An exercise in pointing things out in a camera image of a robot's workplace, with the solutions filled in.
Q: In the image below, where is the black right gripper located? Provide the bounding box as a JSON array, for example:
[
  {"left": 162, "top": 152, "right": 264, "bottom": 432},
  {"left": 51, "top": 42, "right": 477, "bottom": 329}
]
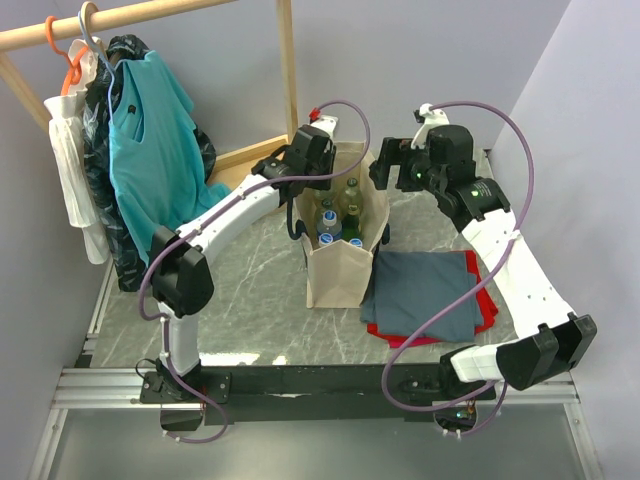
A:
[{"left": 367, "top": 137, "right": 445, "bottom": 196}]

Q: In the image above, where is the clear Chang soda bottle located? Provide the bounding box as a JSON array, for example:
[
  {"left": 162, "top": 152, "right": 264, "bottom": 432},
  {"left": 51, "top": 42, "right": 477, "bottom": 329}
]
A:
[
  {"left": 338, "top": 177, "right": 363, "bottom": 213},
  {"left": 314, "top": 198, "right": 339, "bottom": 222}
]

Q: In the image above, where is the cream canvas tote bag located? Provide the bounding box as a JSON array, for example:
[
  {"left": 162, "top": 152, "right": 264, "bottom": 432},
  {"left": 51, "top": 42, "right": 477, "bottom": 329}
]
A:
[{"left": 294, "top": 142, "right": 390, "bottom": 308}]

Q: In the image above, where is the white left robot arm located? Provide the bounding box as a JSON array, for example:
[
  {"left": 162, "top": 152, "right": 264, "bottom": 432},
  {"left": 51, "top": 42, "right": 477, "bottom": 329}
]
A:
[{"left": 144, "top": 111, "right": 338, "bottom": 402}]

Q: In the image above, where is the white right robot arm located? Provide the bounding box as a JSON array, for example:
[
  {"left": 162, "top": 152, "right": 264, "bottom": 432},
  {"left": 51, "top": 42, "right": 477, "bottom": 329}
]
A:
[{"left": 369, "top": 125, "right": 597, "bottom": 398}]

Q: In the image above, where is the wooden clothes rack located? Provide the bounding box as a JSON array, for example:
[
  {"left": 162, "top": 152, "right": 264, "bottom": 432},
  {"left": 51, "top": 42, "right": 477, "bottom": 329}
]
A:
[{"left": 0, "top": 0, "right": 301, "bottom": 261}]

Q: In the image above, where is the Pocari Sweat bottle upper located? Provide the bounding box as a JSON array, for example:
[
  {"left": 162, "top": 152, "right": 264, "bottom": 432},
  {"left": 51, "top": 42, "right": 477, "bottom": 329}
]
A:
[{"left": 316, "top": 210, "right": 342, "bottom": 240}]

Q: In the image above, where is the green Perrier glass bottle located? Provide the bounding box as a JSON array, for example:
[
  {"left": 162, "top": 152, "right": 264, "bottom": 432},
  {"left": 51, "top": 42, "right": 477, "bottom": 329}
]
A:
[{"left": 342, "top": 204, "right": 361, "bottom": 242}]

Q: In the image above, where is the Pocari Sweat bottle lower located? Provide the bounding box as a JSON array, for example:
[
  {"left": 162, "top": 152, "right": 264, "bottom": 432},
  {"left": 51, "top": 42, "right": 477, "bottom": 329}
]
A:
[{"left": 318, "top": 233, "right": 334, "bottom": 248}]

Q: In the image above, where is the grey folded cloth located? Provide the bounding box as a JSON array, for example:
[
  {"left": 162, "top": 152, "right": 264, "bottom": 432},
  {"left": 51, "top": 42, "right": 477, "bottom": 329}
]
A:
[{"left": 360, "top": 250, "right": 478, "bottom": 339}]

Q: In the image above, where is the turquoise hanging shirt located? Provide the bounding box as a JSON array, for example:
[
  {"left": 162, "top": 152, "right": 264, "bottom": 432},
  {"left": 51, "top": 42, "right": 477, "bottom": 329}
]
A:
[{"left": 109, "top": 50, "right": 230, "bottom": 264}]

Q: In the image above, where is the red folded cloth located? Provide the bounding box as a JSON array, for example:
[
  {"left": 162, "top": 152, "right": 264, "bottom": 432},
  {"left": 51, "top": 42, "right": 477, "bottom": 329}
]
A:
[{"left": 364, "top": 256, "right": 499, "bottom": 348}]

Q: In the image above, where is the dark floral hanging garment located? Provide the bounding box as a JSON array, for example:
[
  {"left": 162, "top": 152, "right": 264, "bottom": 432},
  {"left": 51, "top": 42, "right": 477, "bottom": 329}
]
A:
[{"left": 82, "top": 33, "right": 217, "bottom": 294}]

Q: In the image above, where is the white hanging garment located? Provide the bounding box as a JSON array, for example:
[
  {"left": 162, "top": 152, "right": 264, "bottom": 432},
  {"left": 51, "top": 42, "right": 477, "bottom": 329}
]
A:
[{"left": 44, "top": 39, "right": 110, "bottom": 265}]

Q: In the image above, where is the light blue clothes hanger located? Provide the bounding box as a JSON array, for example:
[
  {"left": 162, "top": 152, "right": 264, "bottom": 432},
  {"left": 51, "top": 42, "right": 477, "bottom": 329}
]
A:
[{"left": 77, "top": 1, "right": 117, "bottom": 118}]

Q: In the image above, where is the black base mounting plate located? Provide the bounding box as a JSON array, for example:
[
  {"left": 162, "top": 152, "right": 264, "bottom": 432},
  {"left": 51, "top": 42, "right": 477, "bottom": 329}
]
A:
[{"left": 138, "top": 364, "right": 499, "bottom": 426}]

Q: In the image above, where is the orange clothes hanger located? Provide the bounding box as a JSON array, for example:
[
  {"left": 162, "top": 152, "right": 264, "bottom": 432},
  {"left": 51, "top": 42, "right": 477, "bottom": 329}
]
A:
[{"left": 44, "top": 16, "right": 86, "bottom": 96}]

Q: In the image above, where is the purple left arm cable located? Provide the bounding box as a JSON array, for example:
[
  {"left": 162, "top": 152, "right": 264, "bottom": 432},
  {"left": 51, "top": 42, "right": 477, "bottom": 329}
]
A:
[{"left": 138, "top": 99, "right": 372, "bottom": 445}]

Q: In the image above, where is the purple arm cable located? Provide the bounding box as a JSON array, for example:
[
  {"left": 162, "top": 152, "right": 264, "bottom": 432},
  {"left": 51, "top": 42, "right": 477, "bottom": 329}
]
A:
[
  {"left": 138, "top": 99, "right": 372, "bottom": 445},
  {"left": 381, "top": 100, "right": 533, "bottom": 437}
]

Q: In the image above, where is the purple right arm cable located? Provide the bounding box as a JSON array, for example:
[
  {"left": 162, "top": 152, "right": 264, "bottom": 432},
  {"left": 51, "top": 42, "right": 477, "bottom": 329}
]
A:
[{"left": 381, "top": 100, "right": 533, "bottom": 437}]

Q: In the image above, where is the aluminium frame rail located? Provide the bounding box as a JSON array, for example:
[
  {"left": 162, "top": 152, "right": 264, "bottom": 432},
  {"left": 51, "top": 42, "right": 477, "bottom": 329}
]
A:
[{"left": 27, "top": 259, "right": 606, "bottom": 480}]

